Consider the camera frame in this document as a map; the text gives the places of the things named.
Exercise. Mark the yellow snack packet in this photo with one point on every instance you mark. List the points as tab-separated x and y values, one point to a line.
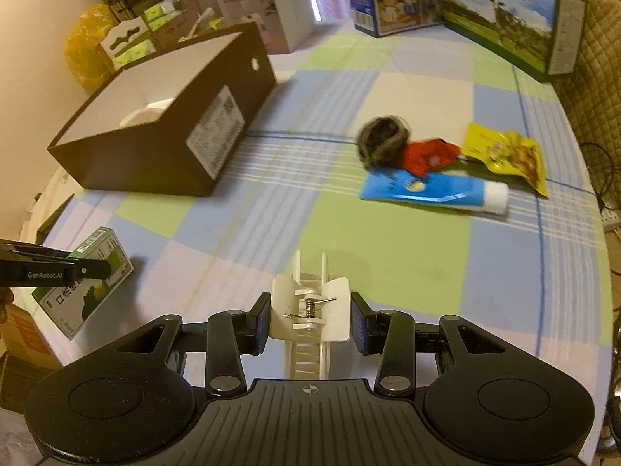
504	155

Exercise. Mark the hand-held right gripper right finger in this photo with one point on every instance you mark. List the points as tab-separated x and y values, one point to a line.
360	325

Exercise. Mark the orange cardboard box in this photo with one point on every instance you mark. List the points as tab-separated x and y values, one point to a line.
24	337

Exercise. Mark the green medicine box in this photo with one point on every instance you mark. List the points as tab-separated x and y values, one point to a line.
97	298

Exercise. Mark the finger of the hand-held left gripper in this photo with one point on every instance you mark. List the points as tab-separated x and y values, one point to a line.
92	269
46	252

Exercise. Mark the white sock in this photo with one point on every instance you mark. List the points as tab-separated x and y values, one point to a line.
140	116

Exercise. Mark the brown cardboard box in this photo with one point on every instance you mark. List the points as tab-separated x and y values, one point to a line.
145	155

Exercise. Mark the red snack packet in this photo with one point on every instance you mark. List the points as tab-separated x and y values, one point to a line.
429	155

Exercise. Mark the green and blue milk box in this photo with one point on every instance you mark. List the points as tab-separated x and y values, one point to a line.
485	14

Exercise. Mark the blue hand cream tube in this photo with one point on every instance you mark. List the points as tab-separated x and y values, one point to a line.
417	187

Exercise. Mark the open tan cardboard box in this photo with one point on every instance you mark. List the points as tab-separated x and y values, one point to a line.
187	24

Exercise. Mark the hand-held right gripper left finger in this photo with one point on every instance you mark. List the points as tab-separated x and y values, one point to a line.
262	323

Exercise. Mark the white power strip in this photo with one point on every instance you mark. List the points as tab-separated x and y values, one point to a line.
612	218

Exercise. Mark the white humidifier box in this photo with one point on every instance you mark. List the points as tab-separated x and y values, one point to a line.
291	9

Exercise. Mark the yellow plastic bag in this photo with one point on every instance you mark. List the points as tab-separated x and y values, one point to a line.
87	48

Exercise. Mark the dark hair scrunchie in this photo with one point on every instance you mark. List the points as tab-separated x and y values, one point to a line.
383	138

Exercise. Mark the white hair claw clip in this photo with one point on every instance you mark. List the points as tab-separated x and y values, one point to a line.
334	315

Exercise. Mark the stack of green tissue packs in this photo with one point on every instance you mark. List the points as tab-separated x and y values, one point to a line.
160	12

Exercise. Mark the chair with quilted cover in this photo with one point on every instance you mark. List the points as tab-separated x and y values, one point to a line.
601	82

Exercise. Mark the green white tissue packs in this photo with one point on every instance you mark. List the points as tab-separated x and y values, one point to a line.
126	41

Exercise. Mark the checked tablecloth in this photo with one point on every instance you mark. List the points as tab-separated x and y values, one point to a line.
339	228

